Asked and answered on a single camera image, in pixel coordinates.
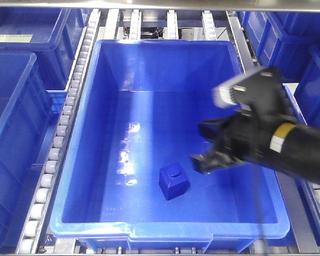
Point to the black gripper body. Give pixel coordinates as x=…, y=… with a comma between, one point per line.
x=236, y=140

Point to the blue bottle-shaped block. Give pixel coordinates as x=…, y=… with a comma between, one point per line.
x=173, y=181

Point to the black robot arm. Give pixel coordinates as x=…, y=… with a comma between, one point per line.
x=279, y=143

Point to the right white roller track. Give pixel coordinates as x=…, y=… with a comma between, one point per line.
x=311, y=190

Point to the white roller track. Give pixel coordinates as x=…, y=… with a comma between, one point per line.
x=311, y=190
x=41, y=204

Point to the right rear blue bin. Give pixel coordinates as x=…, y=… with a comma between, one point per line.
x=282, y=39

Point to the large blue plastic bin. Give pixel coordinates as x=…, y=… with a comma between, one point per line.
x=139, y=112

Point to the left rear blue bin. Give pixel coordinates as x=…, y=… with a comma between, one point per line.
x=53, y=34

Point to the left front blue bin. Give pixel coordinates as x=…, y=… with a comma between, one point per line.
x=25, y=107

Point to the left white roller track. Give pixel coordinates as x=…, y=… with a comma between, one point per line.
x=41, y=204

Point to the wrist camera with white block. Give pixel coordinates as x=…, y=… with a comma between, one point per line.
x=260, y=88

